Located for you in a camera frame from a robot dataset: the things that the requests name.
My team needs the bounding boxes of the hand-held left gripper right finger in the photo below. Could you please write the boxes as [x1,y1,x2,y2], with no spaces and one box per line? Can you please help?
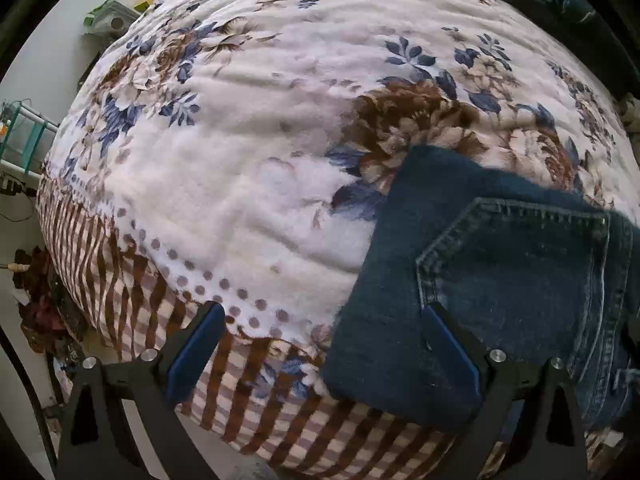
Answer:
[421,302,588,480]

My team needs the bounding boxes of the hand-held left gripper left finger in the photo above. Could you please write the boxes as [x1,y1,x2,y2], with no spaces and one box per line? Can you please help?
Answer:
[56,301,227,480]

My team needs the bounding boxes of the blue denim pants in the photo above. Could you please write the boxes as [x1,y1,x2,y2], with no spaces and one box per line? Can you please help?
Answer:
[320,145,640,433]

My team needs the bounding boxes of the grey knitted object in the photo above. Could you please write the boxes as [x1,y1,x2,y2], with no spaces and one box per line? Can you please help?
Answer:
[230,457,280,480]

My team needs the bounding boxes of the dark red cloth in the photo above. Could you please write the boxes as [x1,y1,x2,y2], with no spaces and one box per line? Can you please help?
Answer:
[15,246,92,356]

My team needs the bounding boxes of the floral printed blanket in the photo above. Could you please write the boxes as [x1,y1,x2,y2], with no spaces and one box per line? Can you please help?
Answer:
[35,0,633,480]

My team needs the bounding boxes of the black power strip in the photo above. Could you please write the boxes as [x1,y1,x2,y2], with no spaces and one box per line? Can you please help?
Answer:
[0,172,38,197]

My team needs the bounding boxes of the teal metal rack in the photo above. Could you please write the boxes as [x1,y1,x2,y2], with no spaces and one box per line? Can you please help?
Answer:
[0,100,60,173]

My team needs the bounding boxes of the cream cloth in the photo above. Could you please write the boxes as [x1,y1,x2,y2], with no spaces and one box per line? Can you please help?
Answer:
[617,92,640,134]

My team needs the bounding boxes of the green cardboard box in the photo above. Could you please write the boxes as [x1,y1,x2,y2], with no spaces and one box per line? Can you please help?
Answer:
[82,0,142,38]

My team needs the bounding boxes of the black cable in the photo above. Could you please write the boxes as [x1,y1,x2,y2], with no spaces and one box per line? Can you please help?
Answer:
[0,330,57,480]

